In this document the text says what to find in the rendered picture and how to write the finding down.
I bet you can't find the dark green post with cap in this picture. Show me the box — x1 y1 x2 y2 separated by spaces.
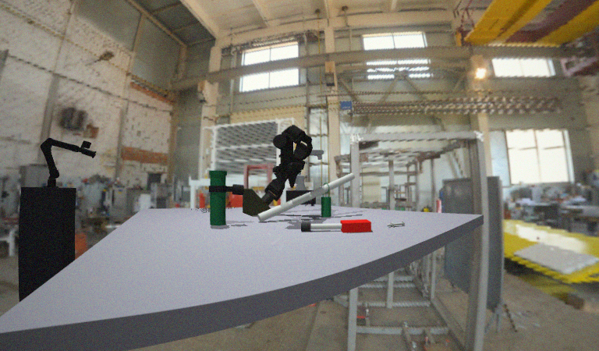
209 171 227 225

